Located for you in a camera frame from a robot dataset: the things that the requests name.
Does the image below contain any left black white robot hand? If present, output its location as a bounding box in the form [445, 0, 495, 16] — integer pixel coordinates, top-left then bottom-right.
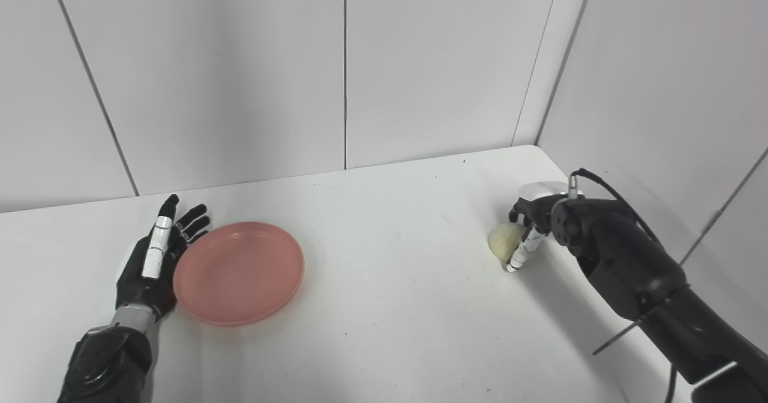
[114, 194, 212, 323]

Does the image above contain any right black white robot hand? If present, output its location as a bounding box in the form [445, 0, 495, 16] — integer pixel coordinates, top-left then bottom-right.
[503, 181, 569, 273]

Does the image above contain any white steamed bun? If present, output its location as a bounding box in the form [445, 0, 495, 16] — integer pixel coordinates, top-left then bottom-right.
[488, 222, 527, 262]

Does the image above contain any pink round plate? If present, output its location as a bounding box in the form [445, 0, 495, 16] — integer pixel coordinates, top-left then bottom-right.
[173, 221, 305, 327]

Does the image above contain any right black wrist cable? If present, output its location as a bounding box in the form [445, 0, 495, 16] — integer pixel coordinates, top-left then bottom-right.
[568, 168, 679, 403]

